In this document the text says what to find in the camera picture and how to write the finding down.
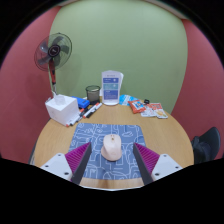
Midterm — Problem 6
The black office chair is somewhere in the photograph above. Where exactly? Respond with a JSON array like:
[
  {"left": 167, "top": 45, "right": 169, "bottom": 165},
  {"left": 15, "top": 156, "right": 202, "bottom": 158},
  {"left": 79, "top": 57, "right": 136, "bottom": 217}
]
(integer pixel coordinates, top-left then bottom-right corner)
[{"left": 190, "top": 126, "right": 222, "bottom": 165}]

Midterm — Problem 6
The dark mesh pen cup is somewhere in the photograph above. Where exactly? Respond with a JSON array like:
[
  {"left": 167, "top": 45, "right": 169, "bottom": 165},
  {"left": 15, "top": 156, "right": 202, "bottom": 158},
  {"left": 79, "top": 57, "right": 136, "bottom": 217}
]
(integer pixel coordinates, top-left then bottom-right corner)
[{"left": 85, "top": 84, "right": 102, "bottom": 105}]

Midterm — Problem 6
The small blue box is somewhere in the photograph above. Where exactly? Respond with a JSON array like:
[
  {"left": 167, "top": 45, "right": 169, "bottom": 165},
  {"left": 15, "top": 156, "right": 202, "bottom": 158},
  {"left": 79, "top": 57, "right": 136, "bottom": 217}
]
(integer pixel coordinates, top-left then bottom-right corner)
[{"left": 71, "top": 96, "right": 91, "bottom": 110}]

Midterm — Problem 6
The blue snack packet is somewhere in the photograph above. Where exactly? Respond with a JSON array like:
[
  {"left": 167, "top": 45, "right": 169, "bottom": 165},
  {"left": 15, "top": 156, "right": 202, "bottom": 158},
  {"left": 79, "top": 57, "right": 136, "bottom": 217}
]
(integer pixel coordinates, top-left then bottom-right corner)
[{"left": 118, "top": 94, "right": 139, "bottom": 107}]

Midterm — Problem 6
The white tissue box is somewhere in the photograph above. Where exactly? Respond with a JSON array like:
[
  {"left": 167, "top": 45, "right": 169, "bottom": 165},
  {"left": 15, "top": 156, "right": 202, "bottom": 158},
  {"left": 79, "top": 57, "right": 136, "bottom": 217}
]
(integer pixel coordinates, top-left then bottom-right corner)
[{"left": 44, "top": 93, "right": 80, "bottom": 127}]

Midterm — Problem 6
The white marker red cap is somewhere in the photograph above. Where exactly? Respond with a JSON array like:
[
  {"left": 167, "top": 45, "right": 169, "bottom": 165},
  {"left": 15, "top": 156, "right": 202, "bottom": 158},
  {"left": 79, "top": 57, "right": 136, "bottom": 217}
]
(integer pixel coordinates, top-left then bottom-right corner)
[{"left": 65, "top": 108, "right": 84, "bottom": 128}]

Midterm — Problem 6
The blue patterned mouse pad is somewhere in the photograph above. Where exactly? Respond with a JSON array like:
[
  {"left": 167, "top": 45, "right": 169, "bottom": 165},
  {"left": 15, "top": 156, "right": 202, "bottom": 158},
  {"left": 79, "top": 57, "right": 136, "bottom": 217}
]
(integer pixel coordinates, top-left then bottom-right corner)
[{"left": 68, "top": 122, "right": 148, "bottom": 181}]

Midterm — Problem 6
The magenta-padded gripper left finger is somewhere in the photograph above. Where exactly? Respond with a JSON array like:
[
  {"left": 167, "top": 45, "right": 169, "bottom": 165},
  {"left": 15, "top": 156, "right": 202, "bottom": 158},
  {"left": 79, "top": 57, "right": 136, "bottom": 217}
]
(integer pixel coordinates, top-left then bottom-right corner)
[{"left": 39, "top": 141, "right": 93, "bottom": 186}]

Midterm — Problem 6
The black standing fan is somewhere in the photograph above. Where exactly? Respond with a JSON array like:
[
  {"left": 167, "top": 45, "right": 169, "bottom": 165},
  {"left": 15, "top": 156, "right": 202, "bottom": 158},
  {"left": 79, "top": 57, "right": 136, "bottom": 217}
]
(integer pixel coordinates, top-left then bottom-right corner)
[{"left": 33, "top": 32, "right": 73, "bottom": 96}]

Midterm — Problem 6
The pink computer mouse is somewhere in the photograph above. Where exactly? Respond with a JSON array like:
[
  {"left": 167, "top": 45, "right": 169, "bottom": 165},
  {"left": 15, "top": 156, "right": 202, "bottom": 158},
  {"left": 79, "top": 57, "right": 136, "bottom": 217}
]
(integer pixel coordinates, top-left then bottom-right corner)
[{"left": 100, "top": 133, "right": 122, "bottom": 162}]

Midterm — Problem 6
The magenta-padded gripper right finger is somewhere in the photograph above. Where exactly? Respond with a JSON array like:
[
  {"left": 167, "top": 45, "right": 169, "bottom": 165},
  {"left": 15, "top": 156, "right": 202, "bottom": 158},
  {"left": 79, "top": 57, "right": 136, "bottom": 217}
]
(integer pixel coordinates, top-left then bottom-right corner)
[{"left": 132, "top": 142, "right": 184, "bottom": 186}]

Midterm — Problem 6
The orange and white snack packet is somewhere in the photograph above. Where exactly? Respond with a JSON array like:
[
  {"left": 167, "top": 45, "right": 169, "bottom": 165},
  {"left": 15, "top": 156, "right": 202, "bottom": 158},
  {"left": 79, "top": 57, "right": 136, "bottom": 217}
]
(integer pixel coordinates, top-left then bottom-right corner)
[{"left": 149, "top": 102, "right": 169, "bottom": 120}]

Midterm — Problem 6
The red snack packet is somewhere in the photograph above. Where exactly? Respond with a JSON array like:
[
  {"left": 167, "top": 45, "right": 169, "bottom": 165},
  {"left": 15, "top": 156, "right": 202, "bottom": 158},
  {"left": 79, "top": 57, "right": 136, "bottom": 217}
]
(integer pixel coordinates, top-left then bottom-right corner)
[{"left": 127, "top": 99, "right": 147, "bottom": 115}]

